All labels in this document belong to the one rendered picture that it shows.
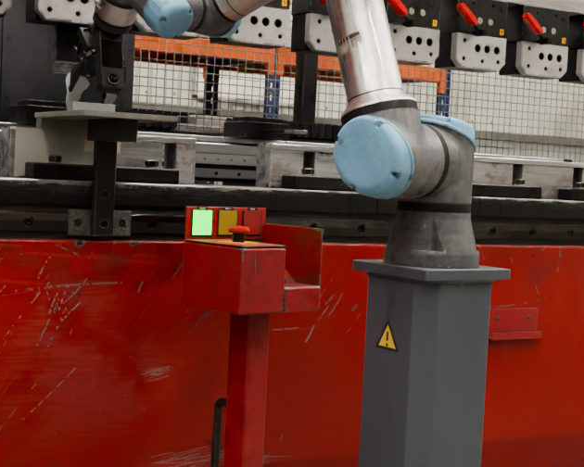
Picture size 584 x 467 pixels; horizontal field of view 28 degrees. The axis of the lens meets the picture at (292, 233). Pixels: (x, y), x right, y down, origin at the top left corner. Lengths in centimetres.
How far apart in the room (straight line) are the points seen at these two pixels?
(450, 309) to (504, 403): 102
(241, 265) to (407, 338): 36
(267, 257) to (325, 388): 52
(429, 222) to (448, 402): 28
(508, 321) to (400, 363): 98
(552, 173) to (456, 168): 120
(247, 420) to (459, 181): 62
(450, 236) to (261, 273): 39
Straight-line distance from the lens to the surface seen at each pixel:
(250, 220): 220
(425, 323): 177
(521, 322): 277
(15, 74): 283
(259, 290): 202
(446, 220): 180
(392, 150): 166
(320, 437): 249
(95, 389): 224
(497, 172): 286
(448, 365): 179
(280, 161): 250
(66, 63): 233
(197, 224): 212
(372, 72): 172
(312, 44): 253
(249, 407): 212
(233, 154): 273
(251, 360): 211
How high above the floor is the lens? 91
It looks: 3 degrees down
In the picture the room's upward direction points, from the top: 3 degrees clockwise
